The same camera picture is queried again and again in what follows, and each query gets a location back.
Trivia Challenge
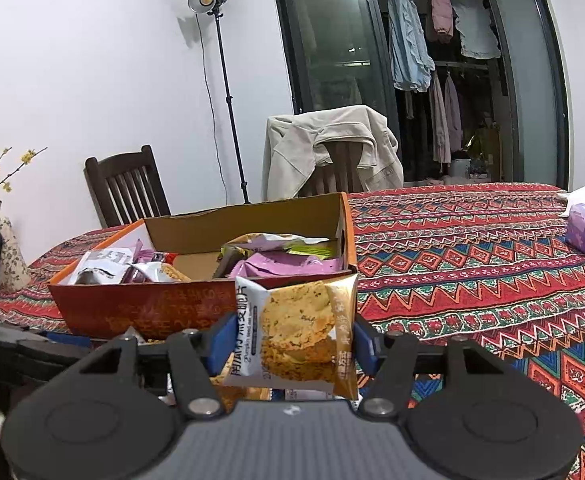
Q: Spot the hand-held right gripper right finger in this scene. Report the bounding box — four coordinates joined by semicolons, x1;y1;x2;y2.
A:
352;319;513;421

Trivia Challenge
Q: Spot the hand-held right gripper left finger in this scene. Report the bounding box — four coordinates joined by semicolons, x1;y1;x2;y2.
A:
75;312;238;421

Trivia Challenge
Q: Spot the orange cardboard box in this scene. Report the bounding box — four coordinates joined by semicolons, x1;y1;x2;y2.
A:
47;191;359;342

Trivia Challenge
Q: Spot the white brown cracker packet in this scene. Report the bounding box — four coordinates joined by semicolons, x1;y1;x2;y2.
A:
221;272;360;401

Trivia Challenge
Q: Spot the white orange snack packet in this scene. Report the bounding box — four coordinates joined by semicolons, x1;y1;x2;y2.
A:
122;326;169;345

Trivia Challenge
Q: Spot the white labelled snack packet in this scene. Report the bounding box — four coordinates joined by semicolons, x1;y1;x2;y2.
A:
75;249;136;286

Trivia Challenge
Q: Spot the silver snack packet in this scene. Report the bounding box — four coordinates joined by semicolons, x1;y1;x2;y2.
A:
125;262;166;283

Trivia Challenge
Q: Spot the small pink snack packet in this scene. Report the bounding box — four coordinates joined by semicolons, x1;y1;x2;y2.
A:
131;240;156;263

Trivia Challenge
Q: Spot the beige snack packet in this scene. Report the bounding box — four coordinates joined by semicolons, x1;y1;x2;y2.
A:
222;232;323;253

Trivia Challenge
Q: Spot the white floral vase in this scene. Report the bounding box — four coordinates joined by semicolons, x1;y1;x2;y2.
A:
0;201;30;292

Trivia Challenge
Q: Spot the dark wooden chair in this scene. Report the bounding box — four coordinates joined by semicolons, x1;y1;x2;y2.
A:
83;145;172;228

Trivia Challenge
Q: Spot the brown wooden chair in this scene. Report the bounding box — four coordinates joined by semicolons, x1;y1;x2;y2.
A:
297;140;368;197

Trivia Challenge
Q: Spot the beige jacket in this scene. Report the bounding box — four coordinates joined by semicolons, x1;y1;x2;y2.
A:
263;105;404;200

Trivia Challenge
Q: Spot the pale pink hanging coat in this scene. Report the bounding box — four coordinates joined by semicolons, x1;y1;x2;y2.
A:
445;77;464;153
429;72;451;163

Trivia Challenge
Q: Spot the sliding glass door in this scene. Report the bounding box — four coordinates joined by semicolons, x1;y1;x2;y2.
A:
271;0;570;191

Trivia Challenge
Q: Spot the blue hanging shirt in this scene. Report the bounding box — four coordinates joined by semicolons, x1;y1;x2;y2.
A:
387;0;435;93

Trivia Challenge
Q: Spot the white hanging top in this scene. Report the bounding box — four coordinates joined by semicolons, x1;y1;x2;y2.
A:
452;0;502;60

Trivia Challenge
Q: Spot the pink hanging garment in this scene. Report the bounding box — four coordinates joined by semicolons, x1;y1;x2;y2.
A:
429;0;455;45

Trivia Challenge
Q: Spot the studio light on stand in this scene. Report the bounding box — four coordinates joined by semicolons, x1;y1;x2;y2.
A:
188;0;252;206

